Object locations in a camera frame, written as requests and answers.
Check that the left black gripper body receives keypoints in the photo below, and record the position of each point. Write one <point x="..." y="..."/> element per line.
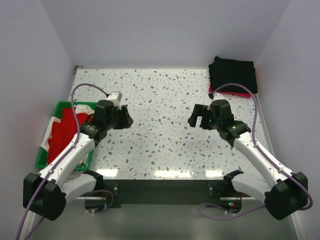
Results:
<point x="109" y="123"/>

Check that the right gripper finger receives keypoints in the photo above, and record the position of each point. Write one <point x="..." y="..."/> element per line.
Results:
<point x="206" y="119"/>
<point x="197" y="112"/>

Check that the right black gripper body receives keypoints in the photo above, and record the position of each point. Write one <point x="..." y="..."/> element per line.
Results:
<point x="216" y="123"/>

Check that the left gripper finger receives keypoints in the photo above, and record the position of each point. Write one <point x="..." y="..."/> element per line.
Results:
<point x="119" y="118"/>
<point x="126" y="119"/>

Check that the red t shirt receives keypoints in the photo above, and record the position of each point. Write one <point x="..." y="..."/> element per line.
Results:
<point x="61" y="134"/>

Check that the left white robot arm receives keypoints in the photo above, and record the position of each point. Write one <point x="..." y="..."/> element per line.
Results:
<point x="48" y="192"/>

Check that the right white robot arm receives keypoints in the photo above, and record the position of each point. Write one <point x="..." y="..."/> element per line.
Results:
<point x="287" y="192"/>

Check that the pink folded t shirt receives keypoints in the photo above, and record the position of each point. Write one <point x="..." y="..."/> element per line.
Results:
<point x="238" y="94"/>

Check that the white t shirt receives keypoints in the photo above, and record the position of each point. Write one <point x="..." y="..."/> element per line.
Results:
<point x="82" y="110"/>

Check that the black folded t shirt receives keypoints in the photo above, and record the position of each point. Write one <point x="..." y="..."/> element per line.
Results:
<point x="225" y="71"/>

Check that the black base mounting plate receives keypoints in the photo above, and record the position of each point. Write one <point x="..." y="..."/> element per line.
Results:
<point x="116" y="193"/>

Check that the green plastic basket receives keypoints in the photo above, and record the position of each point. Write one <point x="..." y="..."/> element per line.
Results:
<point x="47" y="155"/>

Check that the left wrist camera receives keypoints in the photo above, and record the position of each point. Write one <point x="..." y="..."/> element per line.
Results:
<point x="115" y="96"/>

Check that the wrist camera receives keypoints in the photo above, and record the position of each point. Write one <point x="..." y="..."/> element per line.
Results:
<point x="215" y="96"/>
<point x="115" y="96"/>

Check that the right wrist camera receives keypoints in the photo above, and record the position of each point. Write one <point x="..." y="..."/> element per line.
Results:
<point x="215" y="96"/>

